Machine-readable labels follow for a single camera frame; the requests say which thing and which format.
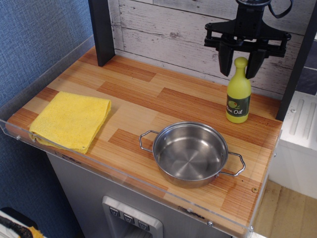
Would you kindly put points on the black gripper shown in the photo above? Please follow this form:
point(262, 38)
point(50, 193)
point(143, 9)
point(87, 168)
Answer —
point(247, 33)

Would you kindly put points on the yellow olive oil bottle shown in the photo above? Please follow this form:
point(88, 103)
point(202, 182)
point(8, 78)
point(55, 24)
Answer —
point(238, 93)

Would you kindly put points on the stainless steel pot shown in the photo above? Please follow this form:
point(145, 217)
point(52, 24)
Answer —
point(191, 154)

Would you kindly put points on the white cabinet at right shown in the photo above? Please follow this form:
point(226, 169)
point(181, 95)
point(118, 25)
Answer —
point(294, 164)

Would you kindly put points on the yellow folded cloth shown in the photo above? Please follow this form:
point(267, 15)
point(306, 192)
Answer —
point(70, 121)

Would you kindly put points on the grey toy fridge cabinet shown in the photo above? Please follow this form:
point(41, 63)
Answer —
point(183, 212)

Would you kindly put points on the silver dispenser button panel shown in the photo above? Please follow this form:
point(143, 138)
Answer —
point(125, 221)

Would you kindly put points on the orange cloth in corner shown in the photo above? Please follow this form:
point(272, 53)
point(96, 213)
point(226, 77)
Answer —
point(35, 233)

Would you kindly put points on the black object bottom left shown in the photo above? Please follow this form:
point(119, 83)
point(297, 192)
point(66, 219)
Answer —
point(14, 224)

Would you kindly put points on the right black upright post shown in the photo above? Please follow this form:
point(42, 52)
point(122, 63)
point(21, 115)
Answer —
point(299, 65)

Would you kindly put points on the black upright post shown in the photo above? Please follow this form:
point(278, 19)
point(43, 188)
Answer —
point(102, 30)
point(299, 65)

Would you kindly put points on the left black upright post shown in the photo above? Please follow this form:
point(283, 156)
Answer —
point(102, 30)

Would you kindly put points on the clear acrylic guard rail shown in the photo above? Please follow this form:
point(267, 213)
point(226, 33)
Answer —
point(146, 94)

